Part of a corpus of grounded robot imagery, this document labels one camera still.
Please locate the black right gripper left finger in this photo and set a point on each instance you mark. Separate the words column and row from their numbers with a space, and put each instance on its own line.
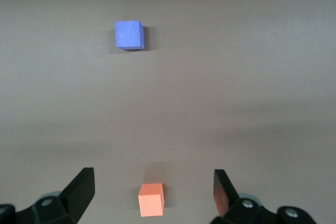
column 78, row 197

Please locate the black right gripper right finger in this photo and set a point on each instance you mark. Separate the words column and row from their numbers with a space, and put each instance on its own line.
column 225, row 197

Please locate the orange foam block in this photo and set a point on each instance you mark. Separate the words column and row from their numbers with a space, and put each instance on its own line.
column 149, row 204

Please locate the purple foam block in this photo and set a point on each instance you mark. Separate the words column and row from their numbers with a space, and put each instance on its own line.
column 127, row 35

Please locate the brown table cover sheet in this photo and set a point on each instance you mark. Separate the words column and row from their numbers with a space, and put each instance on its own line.
column 210, row 90

